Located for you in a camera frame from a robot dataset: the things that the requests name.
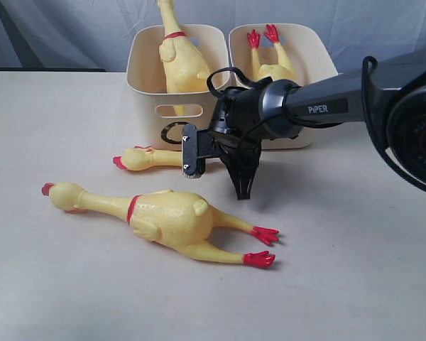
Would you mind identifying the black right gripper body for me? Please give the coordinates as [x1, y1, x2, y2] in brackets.
[208, 87, 265, 156]

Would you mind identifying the headless yellow rubber chicken body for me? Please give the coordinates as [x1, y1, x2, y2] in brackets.
[247, 24, 297, 81]

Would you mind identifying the yellow rubber chicken front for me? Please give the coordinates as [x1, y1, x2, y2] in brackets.
[158, 1, 211, 94]

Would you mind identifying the yellow rubber chicken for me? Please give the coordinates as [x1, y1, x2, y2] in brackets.
[41, 183, 278, 269]
[158, 1, 211, 94]

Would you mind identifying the detached chicken head with tube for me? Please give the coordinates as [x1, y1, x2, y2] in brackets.
[112, 146, 182, 171]

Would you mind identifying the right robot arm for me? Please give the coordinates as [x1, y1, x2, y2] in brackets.
[207, 48, 426, 197]

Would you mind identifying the cream bin marked O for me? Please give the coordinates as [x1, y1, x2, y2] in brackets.
[126, 24, 229, 151]

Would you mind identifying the white backdrop curtain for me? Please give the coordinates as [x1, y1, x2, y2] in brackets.
[0, 1, 426, 72]

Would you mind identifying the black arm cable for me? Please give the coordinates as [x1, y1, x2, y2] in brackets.
[205, 55, 413, 178]

